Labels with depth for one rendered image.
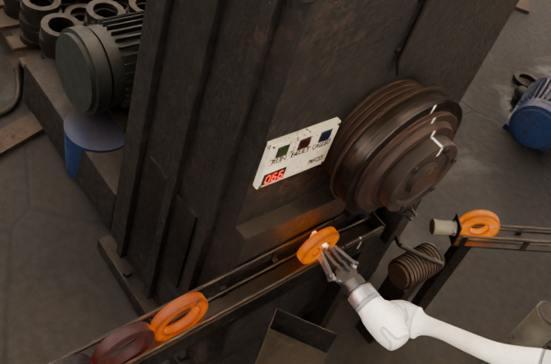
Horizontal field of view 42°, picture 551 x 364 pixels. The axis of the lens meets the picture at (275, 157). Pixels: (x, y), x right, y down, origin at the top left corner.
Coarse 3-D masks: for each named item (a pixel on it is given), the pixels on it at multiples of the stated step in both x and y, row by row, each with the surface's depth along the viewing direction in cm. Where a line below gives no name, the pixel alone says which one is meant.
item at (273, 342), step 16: (272, 320) 214; (288, 320) 219; (304, 320) 217; (272, 336) 223; (288, 336) 224; (304, 336) 222; (320, 336) 219; (336, 336) 217; (272, 352) 220; (288, 352) 221; (304, 352) 222; (320, 352) 223
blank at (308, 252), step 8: (320, 232) 227; (328, 232) 227; (336, 232) 230; (312, 240) 226; (320, 240) 225; (328, 240) 229; (336, 240) 235; (304, 248) 226; (312, 248) 226; (304, 256) 227; (312, 256) 232
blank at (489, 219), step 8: (464, 216) 264; (472, 216) 261; (480, 216) 261; (488, 216) 261; (496, 216) 263; (464, 224) 264; (472, 224) 264; (488, 224) 264; (496, 224) 264; (464, 232) 267; (472, 232) 268; (480, 232) 269; (488, 232) 267; (496, 232) 267
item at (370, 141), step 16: (416, 96) 205; (432, 96) 207; (400, 112) 201; (416, 112) 200; (432, 112) 205; (368, 128) 202; (384, 128) 200; (400, 128) 199; (368, 144) 201; (384, 144) 200; (352, 160) 205; (368, 160) 201; (336, 176) 212; (352, 176) 204; (336, 192) 219; (352, 192) 211; (352, 208) 220
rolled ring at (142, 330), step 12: (132, 324) 195; (144, 324) 198; (108, 336) 191; (120, 336) 191; (132, 336) 193; (144, 336) 198; (96, 348) 192; (108, 348) 190; (132, 348) 204; (144, 348) 204; (96, 360) 192; (108, 360) 200; (120, 360) 202
